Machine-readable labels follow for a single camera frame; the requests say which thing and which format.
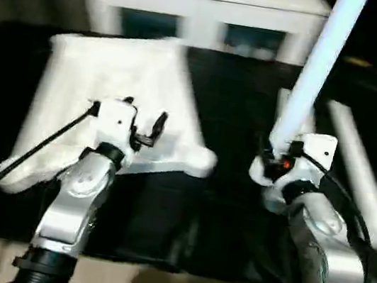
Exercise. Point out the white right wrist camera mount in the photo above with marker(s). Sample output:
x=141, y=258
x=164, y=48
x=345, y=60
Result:
x=316, y=151

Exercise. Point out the white sideboard cabinet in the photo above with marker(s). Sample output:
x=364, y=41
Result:
x=203, y=4

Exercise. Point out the white plastic table top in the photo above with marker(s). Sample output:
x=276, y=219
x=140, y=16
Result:
x=113, y=75

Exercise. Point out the black work mat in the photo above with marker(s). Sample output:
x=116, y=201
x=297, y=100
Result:
x=197, y=222

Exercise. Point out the yellow label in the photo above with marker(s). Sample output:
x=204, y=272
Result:
x=355, y=61

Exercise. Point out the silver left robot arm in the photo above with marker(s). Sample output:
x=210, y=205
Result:
x=77, y=185

